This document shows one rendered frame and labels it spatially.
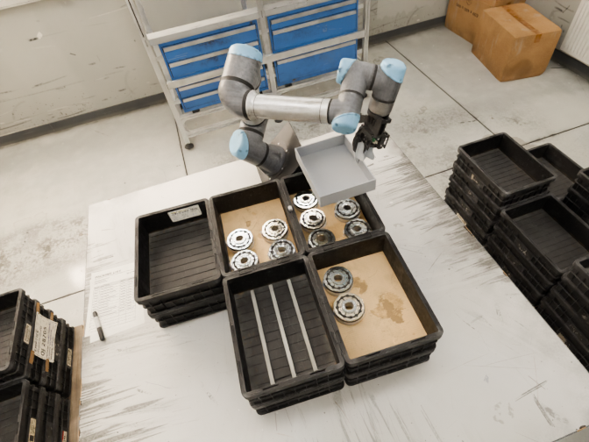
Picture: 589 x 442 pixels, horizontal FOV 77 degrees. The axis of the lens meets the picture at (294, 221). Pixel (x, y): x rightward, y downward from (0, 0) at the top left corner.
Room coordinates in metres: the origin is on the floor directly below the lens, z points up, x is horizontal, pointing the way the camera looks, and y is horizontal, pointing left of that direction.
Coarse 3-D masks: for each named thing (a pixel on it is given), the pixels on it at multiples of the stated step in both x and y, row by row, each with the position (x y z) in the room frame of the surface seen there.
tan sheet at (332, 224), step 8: (320, 208) 1.01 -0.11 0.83; (328, 208) 1.00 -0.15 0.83; (328, 216) 0.96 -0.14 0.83; (360, 216) 0.93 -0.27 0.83; (328, 224) 0.92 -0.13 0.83; (336, 224) 0.91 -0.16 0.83; (344, 224) 0.91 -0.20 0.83; (304, 232) 0.90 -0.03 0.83; (336, 232) 0.87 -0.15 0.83; (336, 240) 0.83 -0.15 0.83
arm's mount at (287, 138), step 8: (288, 128) 1.44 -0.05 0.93; (280, 136) 1.45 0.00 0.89; (288, 136) 1.40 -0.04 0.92; (296, 136) 1.36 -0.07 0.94; (280, 144) 1.40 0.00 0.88; (288, 144) 1.36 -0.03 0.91; (296, 144) 1.32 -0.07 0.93; (288, 152) 1.32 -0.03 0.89; (288, 160) 1.28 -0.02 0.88; (296, 160) 1.24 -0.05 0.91; (280, 168) 1.27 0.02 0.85; (288, 168) 1.24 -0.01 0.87; (296, 168) 1.20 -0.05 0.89; (264, 176) 1.32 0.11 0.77; (272, 176) 1.27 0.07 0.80; (280, 176) 1.24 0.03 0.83
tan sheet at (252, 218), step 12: (264, 204) 1.08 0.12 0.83; (276, 204) 1.07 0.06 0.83; (228, 216) 1.05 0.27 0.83; (240, 216) 1.04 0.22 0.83; (252, 216) 1.03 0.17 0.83; (264, 216) 1.02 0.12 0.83; (276, 216) 1.01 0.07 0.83; (228, 228) 0.99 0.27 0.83; (240, 228) 0.97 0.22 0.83; (252, 228) 0.96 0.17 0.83; (288, 228) 0.93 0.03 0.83; (264, 240) 0.89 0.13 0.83; (228, 252) 0.87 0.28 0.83; (264, 252) 0.84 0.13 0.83
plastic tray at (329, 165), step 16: (320, 144) 1.10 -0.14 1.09; (336, 144) 1.11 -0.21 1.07; (304, 160) 1.06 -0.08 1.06; (320, 160) 1.05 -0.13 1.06; (336, 160) 1.03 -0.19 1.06; (352, 160) 1.02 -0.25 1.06; (320, 176) 0.96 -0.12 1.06; (336, 176) 0.95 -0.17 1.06; (352, 176) 0.94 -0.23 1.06; (368, 176) 0.91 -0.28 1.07; (320, 192) 0.89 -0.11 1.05; (336, 192) 0.83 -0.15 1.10; (352, 192) 0.84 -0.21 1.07
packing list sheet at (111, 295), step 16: (96, 272) 0.97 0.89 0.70; (112, 272) 0.96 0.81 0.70; (128, 272) 0.94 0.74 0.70; (96, 288) 0.89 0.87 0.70; (112, 288) 0.88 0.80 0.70; (128, 288) 0.86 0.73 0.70; (96, 304) 0.81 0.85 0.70; (112, 304) 0.80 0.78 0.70; (128, 304) 0.78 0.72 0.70; (112, 320) 0.73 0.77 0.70; (128, 320) 0.71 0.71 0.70; (144, 320) 0.70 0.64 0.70; (96, 336) 0.67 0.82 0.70
